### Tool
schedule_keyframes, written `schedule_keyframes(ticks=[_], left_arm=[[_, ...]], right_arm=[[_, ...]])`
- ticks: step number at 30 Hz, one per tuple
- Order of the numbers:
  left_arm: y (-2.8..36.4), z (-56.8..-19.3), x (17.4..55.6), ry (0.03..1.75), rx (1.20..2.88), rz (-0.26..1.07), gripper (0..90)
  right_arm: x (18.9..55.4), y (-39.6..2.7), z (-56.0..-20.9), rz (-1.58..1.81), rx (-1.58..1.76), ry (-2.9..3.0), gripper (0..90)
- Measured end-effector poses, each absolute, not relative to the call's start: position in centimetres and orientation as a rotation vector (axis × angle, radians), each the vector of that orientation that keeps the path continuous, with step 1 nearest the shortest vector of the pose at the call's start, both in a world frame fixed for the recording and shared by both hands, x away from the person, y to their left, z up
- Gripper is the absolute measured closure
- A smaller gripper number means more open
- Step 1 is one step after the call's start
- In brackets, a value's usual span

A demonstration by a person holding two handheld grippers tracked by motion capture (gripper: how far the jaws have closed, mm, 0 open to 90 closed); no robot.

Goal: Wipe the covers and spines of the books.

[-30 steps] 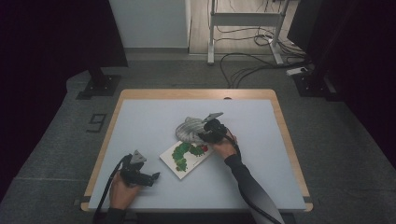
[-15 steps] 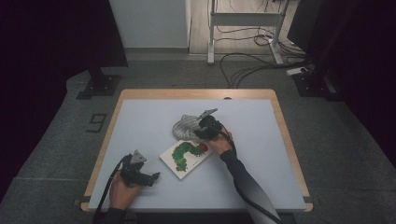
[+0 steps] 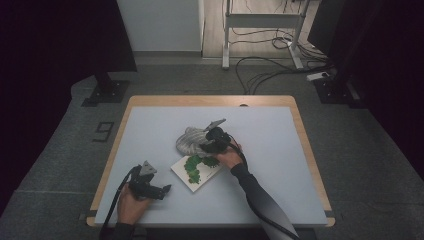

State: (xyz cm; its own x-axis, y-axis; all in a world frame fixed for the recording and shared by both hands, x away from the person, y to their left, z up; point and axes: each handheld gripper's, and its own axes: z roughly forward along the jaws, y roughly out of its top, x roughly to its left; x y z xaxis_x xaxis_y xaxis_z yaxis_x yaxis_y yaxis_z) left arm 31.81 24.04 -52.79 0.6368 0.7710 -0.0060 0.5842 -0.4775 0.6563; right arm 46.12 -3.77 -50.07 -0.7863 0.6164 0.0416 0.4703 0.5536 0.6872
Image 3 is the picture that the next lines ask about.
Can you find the white power strip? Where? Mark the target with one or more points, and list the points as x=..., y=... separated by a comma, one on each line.
x=315, y=76

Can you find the black tape strip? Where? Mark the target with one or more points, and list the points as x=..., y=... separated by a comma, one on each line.
x=90, y=214
x=330, y=213

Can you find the person's left hand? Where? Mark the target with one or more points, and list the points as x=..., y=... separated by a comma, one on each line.
x=128, y=210

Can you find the black floor marker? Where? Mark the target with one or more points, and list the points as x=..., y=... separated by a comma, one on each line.
x=110, y=131

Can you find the person's right hand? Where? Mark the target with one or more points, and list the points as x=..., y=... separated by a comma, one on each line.
x=231, y=156

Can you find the grey striped fluffy cloth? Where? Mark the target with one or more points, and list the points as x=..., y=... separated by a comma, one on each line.
x=191, y=140

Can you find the black stand base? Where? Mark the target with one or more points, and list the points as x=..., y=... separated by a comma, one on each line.
x=333, y=91
x=110, y=91

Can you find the light grey table mat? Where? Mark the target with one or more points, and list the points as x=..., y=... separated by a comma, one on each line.
x=266, y=140

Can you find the dark curtain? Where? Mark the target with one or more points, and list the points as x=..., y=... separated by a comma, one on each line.
x=50, y=50
x=383, y=50

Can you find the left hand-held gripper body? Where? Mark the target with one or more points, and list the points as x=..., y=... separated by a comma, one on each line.
x=143, y=186

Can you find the white caterpillar picture book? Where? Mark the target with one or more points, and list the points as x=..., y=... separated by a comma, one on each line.
x=193, y=173

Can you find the wooden table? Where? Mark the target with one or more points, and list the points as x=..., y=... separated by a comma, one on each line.
x=213, y=100

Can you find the white metal desk frame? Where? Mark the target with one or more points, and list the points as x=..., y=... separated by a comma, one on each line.
x=263, y=20

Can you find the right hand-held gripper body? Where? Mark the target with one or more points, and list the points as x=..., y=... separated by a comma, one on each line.
x=218, y=140

